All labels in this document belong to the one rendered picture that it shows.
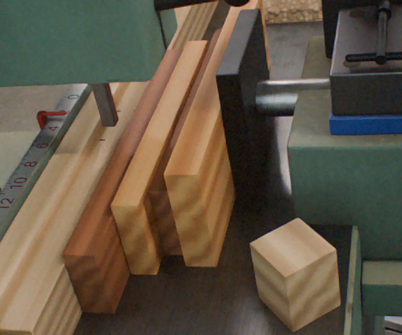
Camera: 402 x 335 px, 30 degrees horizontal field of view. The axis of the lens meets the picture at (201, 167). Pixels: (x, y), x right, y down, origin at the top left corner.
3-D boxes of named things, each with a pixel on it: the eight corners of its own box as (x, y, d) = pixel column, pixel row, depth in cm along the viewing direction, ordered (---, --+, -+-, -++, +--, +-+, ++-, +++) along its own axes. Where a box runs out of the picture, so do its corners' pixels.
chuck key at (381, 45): (417, 67, 41) (417, 51, 41) (344, 70, 42) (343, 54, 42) (416, 12, 47) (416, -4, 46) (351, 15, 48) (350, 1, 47)
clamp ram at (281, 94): (349, 193, 49) (340, 70, 43) (234, 192, 51) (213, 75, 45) (356, 116, 56) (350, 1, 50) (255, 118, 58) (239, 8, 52)
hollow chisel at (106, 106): (115, 127, 51) (97, 61, 48) (102, 127, 51) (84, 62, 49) (118, 119, 52) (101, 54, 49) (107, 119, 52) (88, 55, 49)
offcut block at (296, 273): (341, 305, 42) (336, 248, 39) (292, 333, 41) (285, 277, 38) (304, 271, 44) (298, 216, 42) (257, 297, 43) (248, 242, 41)
